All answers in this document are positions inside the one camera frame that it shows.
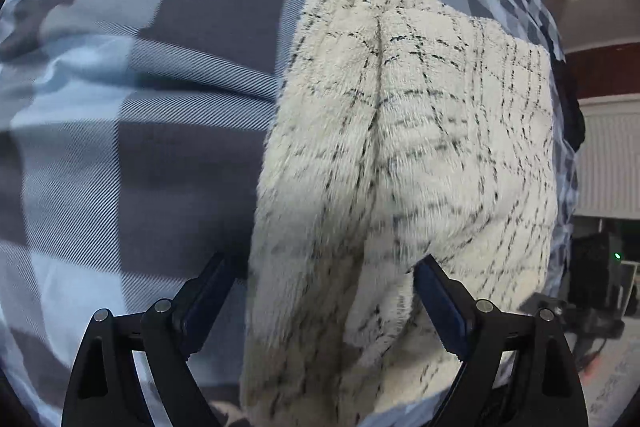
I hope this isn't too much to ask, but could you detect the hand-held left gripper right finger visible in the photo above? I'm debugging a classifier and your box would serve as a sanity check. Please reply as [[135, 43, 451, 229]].
[[414, 254, 589, 427]]

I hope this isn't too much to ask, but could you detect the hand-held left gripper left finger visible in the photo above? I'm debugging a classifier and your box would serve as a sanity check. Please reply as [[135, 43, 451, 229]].
[[62, 251, 252, 427]]

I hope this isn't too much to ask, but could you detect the cream plaid shirt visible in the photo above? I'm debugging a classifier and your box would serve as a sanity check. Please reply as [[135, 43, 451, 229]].
[[239, 0, 560, 427]]

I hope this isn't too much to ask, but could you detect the white ribbed radiator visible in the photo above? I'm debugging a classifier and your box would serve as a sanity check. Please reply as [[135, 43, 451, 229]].
[[574, 96, 640, 218]]

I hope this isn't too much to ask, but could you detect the black clothing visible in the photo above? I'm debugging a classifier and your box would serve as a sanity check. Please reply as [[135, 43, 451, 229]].
[[551, 59, 587, 152]]

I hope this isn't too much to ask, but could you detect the blue checkered bed sheet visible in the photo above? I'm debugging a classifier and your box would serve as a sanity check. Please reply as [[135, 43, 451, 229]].
[[0, 0, 581, 427]]

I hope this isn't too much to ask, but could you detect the dark red door frame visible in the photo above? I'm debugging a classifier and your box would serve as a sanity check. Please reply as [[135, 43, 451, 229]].
[[565, 41, 640, 100]]

